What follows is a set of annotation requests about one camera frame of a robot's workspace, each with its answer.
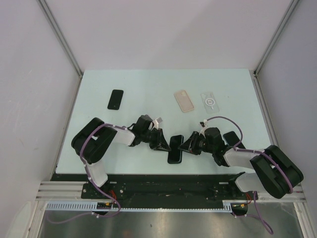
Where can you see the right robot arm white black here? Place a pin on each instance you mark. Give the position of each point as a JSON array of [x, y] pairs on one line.
[[274, 172]]

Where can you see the aluminium corner post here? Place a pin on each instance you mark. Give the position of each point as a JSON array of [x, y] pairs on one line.
[[45, 8], [277, 34]]

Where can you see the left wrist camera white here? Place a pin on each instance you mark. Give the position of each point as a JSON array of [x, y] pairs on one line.
[[155, 123]]

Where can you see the teal phone black screen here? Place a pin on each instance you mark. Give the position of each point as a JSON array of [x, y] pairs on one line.
[[231, 138]]

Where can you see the small black phone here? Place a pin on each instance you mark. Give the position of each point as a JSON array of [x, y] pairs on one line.
[[115, 99]]

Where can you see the left aluminium corner post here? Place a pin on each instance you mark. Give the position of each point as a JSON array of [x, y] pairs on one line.
[[45, 8]]

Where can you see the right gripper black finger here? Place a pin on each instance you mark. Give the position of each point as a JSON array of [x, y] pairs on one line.
[[191, 142], [189, 148]]

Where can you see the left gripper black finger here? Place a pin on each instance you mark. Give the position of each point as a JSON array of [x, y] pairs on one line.
[[161, 137], [161, 147]]

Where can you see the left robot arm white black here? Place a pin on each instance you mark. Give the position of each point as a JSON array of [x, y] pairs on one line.
[[92, 142]]

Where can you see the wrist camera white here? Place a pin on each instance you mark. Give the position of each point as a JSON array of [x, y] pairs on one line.
[[204, 125], [155, 123]]

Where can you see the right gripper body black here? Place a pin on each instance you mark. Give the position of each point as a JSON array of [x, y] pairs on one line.
[[204, 147]]

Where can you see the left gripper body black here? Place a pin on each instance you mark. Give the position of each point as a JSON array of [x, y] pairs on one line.
[[150, 137]]

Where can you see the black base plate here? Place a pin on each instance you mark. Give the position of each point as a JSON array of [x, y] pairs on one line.
[[166, 189]]

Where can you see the white slotted cable duct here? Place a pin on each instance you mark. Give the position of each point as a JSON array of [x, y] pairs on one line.
[[95, 206]]

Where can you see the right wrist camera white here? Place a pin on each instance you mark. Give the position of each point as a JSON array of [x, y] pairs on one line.
[[204, 125]]

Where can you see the beige pink phone case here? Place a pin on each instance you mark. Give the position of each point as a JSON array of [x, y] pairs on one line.
[[184, 101]]

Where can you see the right aluminium corner post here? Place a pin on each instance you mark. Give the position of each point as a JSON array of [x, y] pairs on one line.
[[277, 34]]

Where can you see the clear magsafe phone case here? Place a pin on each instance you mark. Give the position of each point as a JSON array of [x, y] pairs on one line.
[[209, 103]]

